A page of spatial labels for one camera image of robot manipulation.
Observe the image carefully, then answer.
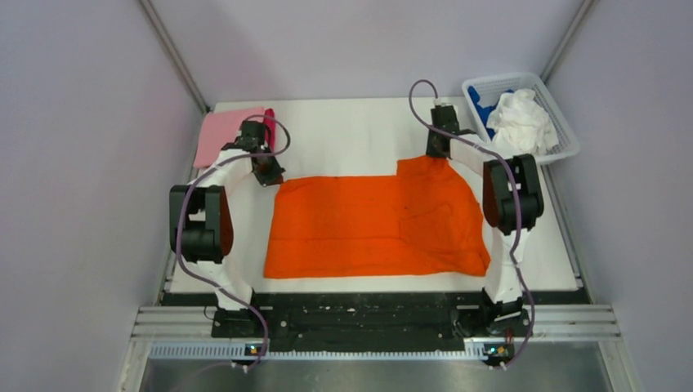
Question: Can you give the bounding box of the orange t shirt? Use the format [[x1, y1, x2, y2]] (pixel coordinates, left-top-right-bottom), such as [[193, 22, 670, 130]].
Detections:
[[264, 156, 491, 279]]

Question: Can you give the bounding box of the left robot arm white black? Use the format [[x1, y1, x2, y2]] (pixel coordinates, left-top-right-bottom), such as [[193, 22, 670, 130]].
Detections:
[[169, 114, 286, 340]]

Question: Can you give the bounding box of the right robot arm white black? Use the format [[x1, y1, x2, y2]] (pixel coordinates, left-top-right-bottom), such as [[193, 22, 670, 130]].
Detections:
[[427, 100, 544, 338]]

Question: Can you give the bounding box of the crimson folded t shirt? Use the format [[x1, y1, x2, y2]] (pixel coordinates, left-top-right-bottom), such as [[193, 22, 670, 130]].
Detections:
[[263, 108, 276, 151]]

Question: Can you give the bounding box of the pink folded t shirt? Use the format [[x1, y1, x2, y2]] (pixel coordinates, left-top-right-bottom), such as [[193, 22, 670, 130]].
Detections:
[[193, 107, 266, 169]]

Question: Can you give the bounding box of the blue t shirt in basket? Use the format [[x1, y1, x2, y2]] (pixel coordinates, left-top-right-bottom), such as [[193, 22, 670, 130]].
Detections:
[[466, 85, 499, 140]]

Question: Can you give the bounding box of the white plastic basket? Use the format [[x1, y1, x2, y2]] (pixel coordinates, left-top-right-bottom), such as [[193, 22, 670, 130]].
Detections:
[[462, 72, 579, 166]]

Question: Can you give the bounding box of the white crumpled t shirt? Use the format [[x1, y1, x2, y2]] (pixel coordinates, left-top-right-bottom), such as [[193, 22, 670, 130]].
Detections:
[[485, 89, 559, 156]]

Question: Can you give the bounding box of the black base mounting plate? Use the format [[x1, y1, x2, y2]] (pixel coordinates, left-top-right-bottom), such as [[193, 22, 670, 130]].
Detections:
[[161, 291, 587, 354]]

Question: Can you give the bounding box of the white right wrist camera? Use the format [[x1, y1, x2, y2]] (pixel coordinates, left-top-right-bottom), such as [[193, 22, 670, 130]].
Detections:
[[433, 97, 454, 107]]

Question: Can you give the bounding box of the white slotted cable duct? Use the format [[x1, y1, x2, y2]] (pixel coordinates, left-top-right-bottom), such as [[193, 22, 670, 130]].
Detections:
[[149, 341, 509, 362]]

